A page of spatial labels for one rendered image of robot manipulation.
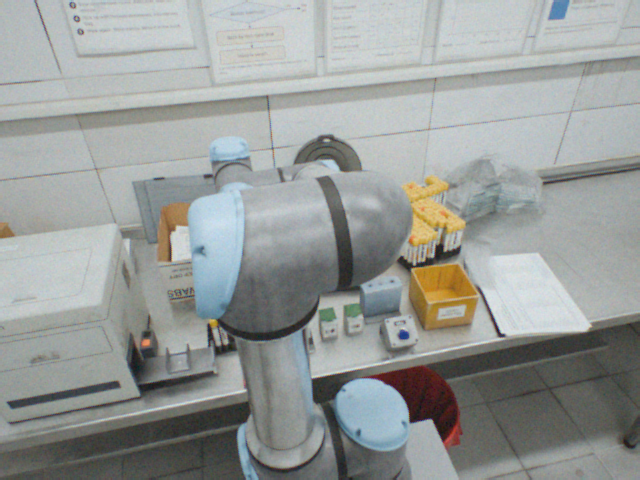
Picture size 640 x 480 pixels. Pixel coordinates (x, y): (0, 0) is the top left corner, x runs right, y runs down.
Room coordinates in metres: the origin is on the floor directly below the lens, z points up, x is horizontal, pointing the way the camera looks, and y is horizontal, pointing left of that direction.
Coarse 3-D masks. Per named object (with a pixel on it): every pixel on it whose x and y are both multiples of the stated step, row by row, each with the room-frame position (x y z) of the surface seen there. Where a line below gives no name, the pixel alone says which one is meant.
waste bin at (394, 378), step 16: (416, 368) 1.04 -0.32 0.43; (400, 384) 1.03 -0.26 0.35; (416, 384) 1.02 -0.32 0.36; (432, 384) 0.98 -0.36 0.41; (416, 400) 1.00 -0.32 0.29; (432, 400) 0.96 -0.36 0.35; (448, 400) 0.92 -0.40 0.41; (416, 416) 0.97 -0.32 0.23; (432, 416) 0.93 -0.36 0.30; (448, 416) 0.87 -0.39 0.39; (448, 432) 0.80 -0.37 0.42; (448, 448) 0.76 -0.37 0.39
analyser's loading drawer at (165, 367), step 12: (204, 348) 0.74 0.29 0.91; (144, 360) 0.71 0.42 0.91; (156, 360) 0.71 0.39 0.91; (168, 360) 0.69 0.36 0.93; (180, 360) 0.70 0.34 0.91; (192, 360) 0.70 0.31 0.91; (204, 360) 0.70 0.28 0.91; (144, 372) 0.67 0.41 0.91; (156, 372) 0.67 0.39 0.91; (168, 372) 0.66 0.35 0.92; (180, 372) 0.67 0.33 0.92; (192, 372) 0.67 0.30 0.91; (216, 372) 0.68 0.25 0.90
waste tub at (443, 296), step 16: (416, 272) 0.94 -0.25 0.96; (432, 272) 0.94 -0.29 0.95; (448, 272) 0.95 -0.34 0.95; (464, 272) 0.92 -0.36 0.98; (416, 288) 0.89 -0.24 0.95; (432, 288) 0.94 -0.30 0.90; (448, 288) 0.95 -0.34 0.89; (464, 288) 0.90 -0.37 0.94; (416, 304) 0.87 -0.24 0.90; (432, 304) 0.81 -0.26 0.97; (448, 304) 0.82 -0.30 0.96; (464, 304) 0.82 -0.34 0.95; (432, 320) 0.81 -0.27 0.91; (448, 320) 0.82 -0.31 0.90; (464, 320) 0.82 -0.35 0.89
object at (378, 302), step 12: (396, 276) 0.91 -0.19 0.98; (360, 288) 0.88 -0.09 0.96; (372, 288) 0.86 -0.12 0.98; (384, 288) 0.86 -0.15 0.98; (396, 288) 0.87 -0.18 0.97; (360, 300) 0.88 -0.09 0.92; (372, 300) 0.85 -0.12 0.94; (384, 300) 0.86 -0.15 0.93; (396, 300) 0.87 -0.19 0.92; (372, 312) 0.85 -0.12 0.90; (384, 312) 0.86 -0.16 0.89; (396, 312) 0.87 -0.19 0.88
